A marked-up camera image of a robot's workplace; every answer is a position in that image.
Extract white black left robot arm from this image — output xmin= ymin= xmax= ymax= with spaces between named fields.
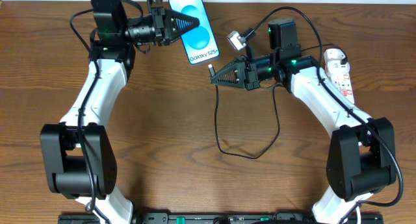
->
xmin=40 ymin=0 xmax=200 ymax=223

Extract white USB charger plug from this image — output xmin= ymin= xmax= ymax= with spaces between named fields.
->
xmin=325 ymin=60 xmax=350 ymax=77

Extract white power strip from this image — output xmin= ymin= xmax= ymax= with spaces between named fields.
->
xmin=324 ymin=48 xmax=355 ymax=104

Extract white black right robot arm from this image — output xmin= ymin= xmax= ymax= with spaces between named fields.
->
xmin=210 ymin=18 xmax=403 ymax=223

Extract black USB charging cable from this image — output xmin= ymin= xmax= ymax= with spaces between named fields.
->
xmin=207 ymin=44 xmax=348 ymax=160

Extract blue Galaxy smartphone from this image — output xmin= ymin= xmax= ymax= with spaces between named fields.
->
xmin=168 ymin=0 xmax=220 ymax=64

